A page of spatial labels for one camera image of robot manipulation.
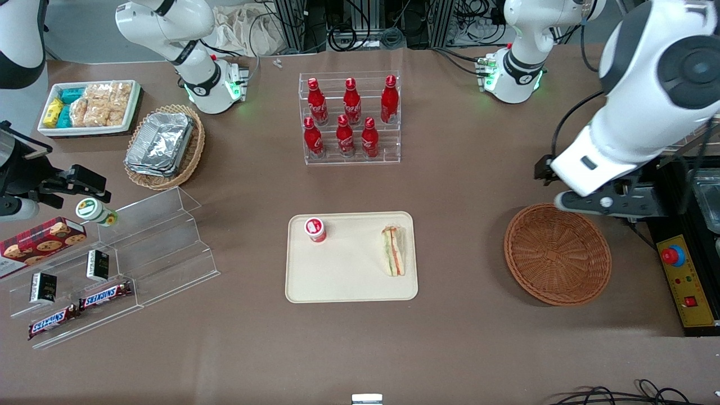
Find beige plastic serving tray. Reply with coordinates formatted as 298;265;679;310
285;211;419;304

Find clear acrylic bottle rack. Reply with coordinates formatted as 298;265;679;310
298;70;402;165

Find black base cables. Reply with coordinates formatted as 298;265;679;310
432;47;485;77

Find green-lidded white cup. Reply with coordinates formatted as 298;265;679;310
76;198;119;227

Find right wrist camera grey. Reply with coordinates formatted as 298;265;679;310
0;197;40;221

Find Snickers chocolate bar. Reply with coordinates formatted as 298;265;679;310
28;304;80;340
79;281;133;311

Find brown round wicker basket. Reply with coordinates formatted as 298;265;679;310
503;203;612;307

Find clear acrylic stepped shelf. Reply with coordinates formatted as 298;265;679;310
97;187;221;307
0;225;145;350

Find red cookie box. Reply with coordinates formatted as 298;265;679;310
0;217;88;280

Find small black box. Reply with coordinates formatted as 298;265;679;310
29;272;58;305
86;250;110;282

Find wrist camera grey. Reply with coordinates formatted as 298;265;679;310
0;197;40;221
554;190;639;219

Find red-lidded small cup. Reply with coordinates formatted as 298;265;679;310
304;217;328;244

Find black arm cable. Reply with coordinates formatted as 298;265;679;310
553;90;607;161

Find clear plastic container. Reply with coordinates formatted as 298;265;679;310
691;177;720;234

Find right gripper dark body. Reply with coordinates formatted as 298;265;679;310
0;121;57;206

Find yellow emergency stop box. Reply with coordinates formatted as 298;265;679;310
657;235;718;329

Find light oval wicker basket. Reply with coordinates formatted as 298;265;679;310
124;104;206;191

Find aluminium foil tray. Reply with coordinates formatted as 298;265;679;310
128;111;195;169
124;152;189;178

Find black coiled cable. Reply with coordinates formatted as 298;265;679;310
328;24;373;52

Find red cola bottle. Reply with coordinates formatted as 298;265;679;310
343;78;362;125
336;115;356;158
307;78;329;125
381;75;399;124
361;117;380;159
304;116;325;158

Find white rectangular snack tray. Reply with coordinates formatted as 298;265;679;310
38;80;141;137

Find yellow snack packet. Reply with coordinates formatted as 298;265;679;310
44;98;64;128

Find triangular sandwich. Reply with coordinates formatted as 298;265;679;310
381;224;406;277

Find black floor cables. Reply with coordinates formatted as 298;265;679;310
548;379;720;405

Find beige cloth bag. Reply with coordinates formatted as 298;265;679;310
214;4;285;57

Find black equipment stand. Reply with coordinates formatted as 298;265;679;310
647;160;720;338

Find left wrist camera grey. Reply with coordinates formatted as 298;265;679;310
554;190;639;219

